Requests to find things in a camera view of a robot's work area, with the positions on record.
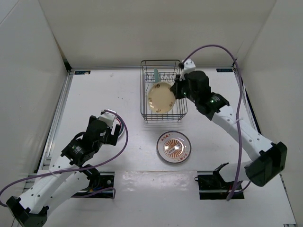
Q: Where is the right blue table label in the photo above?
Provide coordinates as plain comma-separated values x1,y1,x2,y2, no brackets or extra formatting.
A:
216,68,233,73

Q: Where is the teal patterned plate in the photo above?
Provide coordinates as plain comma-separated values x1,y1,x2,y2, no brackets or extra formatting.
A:
153,68,160,84

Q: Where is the blue table label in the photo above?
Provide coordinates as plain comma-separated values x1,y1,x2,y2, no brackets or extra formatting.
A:
74,70,91,75
216,68,233,73

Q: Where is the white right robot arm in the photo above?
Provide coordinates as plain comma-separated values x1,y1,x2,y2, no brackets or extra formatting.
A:
171,70,287,187

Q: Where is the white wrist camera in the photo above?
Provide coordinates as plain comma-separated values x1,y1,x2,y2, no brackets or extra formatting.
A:
179,58,196,81
98,109,116,129

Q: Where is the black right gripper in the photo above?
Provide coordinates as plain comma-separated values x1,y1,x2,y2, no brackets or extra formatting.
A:
170,74,198,104

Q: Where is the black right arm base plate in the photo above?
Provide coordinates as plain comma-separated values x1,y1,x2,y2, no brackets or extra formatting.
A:
194,173,233,200

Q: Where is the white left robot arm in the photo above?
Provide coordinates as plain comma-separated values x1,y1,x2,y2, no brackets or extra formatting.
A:
6,112,121,227

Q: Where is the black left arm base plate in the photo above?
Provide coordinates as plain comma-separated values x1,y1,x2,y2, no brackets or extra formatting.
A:
72,172,115,199

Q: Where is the cream floral plate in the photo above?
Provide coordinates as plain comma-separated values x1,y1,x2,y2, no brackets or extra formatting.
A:
147,82,176,114

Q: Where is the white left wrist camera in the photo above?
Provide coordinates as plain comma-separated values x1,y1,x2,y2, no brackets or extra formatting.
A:
98,109,116,129

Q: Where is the left blue table label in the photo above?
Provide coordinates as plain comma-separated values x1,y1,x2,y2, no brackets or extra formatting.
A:
74,70,91,75

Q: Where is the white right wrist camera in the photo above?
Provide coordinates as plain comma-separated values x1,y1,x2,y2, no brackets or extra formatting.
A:
179,58,196,81

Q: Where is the metal wire dish rack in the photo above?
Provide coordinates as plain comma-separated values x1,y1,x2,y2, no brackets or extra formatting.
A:
140,60,187,123

